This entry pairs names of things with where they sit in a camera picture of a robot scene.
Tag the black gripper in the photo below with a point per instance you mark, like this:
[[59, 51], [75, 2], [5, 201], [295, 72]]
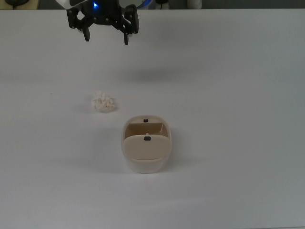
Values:
[[102, 17]]

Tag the white paper trash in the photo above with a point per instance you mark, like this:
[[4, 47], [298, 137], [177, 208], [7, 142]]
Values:
[[103, 102]]

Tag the small cream bin with lid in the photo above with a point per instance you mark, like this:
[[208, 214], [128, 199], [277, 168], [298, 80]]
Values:
[[146, 148]]

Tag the black dome-shaped object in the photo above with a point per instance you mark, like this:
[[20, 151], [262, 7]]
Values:
[[15, 2]]

